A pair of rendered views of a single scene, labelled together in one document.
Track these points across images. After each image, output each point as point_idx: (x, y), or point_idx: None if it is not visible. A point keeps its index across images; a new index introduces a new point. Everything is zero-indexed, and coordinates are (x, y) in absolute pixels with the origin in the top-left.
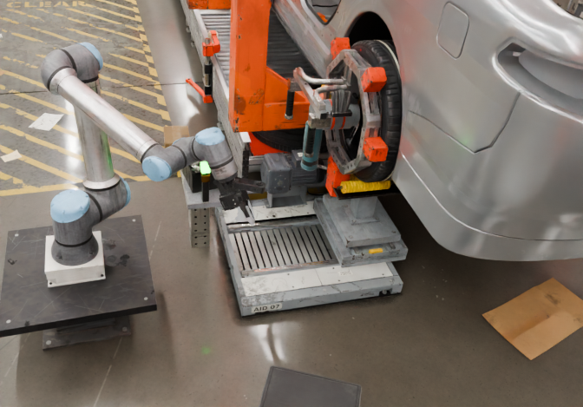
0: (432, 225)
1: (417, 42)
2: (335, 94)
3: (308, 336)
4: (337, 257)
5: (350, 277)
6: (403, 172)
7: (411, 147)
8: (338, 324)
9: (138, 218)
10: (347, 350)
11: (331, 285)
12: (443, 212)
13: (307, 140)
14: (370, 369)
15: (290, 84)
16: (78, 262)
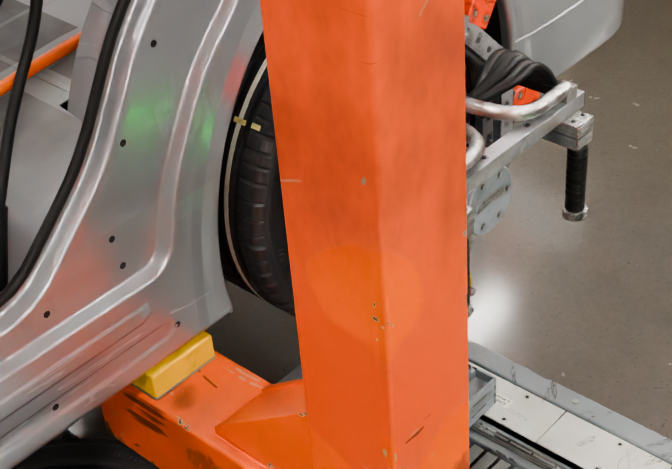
0: (609, 22)
1: None
2: (531, 61)
3: (669, 404)
4: (479, 412)
5: (500, 388)
6: (536, 53)
7: None
8: (598, 384)
9: None
10: (636, 351)
11: (550, 399)
12: None
13: (586, 177)
14: (637, 315)
15: (473, 216)
16: None
